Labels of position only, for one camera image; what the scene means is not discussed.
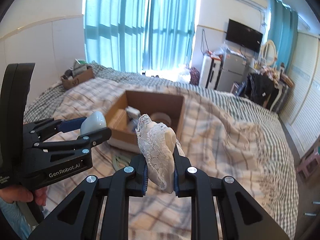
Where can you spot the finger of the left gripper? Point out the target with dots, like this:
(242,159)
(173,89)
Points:
(46,128)
(86,141)

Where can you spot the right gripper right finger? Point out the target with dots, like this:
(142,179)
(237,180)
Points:
(221,208)

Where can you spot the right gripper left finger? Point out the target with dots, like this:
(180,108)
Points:
(97,207)

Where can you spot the pale blue soap-like object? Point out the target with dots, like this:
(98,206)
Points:
(93,123)

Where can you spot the clear jar blue label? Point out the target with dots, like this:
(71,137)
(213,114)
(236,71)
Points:
(132,125)

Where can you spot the blue floral tissue pack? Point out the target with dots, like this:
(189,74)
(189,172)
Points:
(133,114)

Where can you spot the white lace cloth bundle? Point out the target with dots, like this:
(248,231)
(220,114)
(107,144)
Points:
(157,142)

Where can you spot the white tape roll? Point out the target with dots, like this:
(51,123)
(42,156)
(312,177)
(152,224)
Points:
(160,117)

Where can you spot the person's left hand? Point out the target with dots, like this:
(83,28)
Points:
(17,193)

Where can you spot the open brown cardboard box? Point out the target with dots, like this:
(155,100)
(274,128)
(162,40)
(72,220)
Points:
(148,103)

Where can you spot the small brown box with clutter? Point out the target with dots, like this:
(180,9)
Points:
(80,72)

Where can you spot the green gingham bed sheet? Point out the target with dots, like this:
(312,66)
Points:
(280,165)

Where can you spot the pink stool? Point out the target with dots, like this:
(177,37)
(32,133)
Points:
(309,164)

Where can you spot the white sliding wardrobe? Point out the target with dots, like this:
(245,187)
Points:
(300,114)

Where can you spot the white plastic bag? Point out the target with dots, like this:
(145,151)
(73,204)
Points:
(181,74)

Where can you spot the chair with black jacket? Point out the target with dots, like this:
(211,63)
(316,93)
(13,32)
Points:
(261,90)

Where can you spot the teal window curtains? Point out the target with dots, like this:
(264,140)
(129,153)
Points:
(138,35)

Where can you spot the silver mini fridge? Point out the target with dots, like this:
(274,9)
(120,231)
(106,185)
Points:
(232,70)

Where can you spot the white suitcase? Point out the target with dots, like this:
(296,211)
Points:
(209,71)

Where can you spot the oval white vanity mirror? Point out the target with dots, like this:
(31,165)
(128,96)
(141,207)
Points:
(268,53)

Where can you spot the teal side curtain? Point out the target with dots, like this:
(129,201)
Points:
(283,31)

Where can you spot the black wall television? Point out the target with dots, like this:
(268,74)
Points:
(244,36)

